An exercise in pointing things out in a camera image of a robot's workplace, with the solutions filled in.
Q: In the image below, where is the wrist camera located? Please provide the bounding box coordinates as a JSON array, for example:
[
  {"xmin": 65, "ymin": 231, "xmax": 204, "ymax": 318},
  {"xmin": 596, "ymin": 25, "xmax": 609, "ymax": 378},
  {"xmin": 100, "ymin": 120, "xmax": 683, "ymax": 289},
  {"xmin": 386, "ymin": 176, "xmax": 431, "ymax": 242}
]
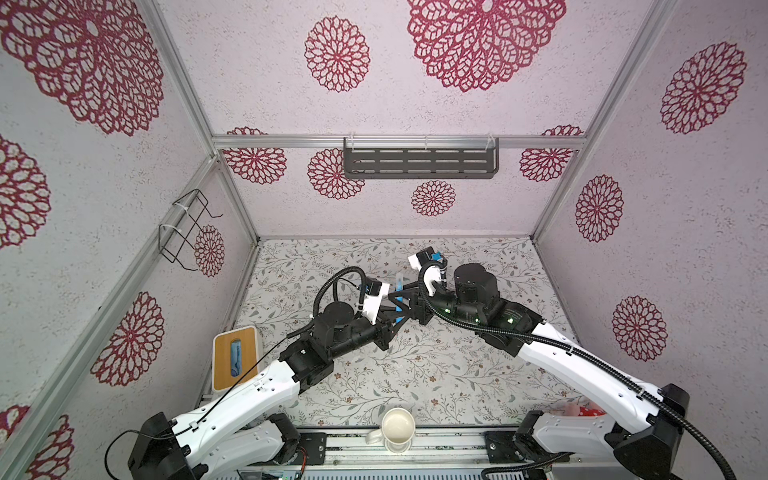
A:
[
  {"xmin": 362, "ymin": 279, "xmax": 390, "ymax": 325},
  {"xmin": 408, "ymin": 247, "xmax": 447, "ymax": 297}
]

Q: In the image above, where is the black wire wall rack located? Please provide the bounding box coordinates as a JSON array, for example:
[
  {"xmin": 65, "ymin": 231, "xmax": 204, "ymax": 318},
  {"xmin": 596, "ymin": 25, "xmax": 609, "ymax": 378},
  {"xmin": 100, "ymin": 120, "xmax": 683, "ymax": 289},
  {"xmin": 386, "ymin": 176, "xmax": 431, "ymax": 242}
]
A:
[{"xmin": 156, "ymin": 188, "xmax": 222, "ymax": 272}]

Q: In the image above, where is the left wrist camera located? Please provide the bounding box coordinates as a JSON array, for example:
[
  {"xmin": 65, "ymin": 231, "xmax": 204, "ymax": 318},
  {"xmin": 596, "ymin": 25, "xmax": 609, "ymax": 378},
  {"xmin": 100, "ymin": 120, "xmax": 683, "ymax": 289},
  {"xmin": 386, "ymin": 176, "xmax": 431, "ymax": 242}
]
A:
[{"xmin": 362, "ymin": 279, "xmax": 390, "ymax": 325}]

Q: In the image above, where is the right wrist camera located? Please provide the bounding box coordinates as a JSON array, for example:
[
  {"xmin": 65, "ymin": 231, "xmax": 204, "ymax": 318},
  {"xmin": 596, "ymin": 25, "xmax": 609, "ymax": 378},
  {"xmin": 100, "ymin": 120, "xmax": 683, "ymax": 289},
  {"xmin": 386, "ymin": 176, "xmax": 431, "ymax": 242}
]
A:
[{"xmin": 408, "ymin": 247, "xmax": 447, "ymax": 297}]

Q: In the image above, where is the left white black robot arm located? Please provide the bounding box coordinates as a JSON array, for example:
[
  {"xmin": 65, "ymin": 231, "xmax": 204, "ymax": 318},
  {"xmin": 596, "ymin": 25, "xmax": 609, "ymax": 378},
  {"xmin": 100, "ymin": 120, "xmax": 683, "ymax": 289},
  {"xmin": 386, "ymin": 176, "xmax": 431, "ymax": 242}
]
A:
[{"xmin": 127, "ymin": 302, "xmax": 412, "ymax": 479}]

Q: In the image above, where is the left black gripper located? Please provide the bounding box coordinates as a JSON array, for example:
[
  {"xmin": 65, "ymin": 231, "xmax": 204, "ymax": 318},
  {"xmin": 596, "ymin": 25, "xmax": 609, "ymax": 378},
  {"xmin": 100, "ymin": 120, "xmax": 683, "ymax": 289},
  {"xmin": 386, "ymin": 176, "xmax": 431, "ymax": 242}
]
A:
[{"xmin": 331, "ymin": 306, "xmax": 409, "ymax": 362}]

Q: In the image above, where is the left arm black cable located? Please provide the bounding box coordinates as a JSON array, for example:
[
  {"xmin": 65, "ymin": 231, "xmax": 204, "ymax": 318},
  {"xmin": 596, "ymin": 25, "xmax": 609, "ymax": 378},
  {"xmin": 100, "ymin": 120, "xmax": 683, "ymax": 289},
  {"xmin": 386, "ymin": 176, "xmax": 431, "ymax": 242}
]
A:
[{"xmin": 104, "ymin": 266, "xmax": 368, "ymax": 480}]

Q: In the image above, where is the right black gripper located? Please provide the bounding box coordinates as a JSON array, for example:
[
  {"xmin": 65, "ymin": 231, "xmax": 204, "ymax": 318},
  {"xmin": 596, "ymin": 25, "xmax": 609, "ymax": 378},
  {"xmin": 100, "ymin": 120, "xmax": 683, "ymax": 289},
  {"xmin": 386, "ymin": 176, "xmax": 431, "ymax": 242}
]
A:
[{"xmin": 390, "ymin": 278, "xmax": 485, "ymax": 330}]

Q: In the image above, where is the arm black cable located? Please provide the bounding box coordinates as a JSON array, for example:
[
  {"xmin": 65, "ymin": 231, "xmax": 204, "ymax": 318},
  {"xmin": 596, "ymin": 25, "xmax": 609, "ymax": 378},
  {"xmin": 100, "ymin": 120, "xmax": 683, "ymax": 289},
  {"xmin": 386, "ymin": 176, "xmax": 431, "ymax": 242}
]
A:
[
  {"xmin": 104, "ymin": 266, "xmax": 368, "ymax": 480},
  {"xmin": 418, "ymin": 262, "xmax": 738, "ymax": 480}
]

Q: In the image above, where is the dark grey wall shelf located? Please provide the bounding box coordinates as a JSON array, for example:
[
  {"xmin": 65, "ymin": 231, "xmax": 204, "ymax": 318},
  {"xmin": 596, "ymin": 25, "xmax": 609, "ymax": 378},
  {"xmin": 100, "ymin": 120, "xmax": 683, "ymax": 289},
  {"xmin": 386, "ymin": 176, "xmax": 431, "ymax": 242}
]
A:
[{"xmin": 342, "ymin": 138, "xmax": 499, "ymax": 180}]

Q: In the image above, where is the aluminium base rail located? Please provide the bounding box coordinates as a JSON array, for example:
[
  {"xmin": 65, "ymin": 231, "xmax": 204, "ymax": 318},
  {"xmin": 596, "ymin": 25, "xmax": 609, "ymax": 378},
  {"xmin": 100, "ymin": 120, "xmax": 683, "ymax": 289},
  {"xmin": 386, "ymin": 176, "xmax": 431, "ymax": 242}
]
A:
[{"xmin": 209, "ymin": 427, "xmax": 607, "ymax": 480}]

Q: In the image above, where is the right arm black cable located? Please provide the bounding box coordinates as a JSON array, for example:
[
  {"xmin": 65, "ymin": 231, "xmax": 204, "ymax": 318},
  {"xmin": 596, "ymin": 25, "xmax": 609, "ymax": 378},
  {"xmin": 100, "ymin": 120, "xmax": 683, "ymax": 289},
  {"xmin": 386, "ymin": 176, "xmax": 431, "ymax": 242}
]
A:
[{"xmin": 418, "ymin": 262, "xmax": 738, "ymax": 480}]

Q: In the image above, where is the blue marker pen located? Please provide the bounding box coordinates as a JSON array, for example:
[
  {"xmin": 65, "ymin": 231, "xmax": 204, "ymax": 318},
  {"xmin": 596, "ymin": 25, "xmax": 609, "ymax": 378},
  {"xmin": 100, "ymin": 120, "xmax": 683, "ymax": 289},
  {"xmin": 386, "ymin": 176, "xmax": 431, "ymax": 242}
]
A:
[{"xmin": 394, "ymin": 280, "xmax": 405, "ymax": 324}]

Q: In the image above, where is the pink plush toy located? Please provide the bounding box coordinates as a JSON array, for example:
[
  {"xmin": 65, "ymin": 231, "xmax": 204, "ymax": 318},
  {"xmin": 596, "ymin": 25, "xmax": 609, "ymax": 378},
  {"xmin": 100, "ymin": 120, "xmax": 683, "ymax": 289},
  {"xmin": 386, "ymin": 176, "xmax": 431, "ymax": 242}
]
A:
[{"xmin": 562, "ymin": 401, "xmax": 606, "ymax": 417}]

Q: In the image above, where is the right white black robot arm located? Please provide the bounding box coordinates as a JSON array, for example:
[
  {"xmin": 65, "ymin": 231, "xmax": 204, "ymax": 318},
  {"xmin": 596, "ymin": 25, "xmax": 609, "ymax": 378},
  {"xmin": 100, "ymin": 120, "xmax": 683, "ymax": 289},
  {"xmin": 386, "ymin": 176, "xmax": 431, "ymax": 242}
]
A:
[{"xmin": 388, "ymin": 260, "xmax": 695, "ymax": 479}]

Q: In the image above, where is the white ceramic mug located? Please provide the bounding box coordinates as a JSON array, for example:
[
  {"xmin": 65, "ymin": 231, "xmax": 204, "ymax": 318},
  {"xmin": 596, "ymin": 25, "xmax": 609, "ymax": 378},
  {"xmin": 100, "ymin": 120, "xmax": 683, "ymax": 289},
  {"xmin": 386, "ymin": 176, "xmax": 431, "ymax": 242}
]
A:
[{"xmin": 365, "ymin": 407, "xmax": 416, "ymax": 454}]

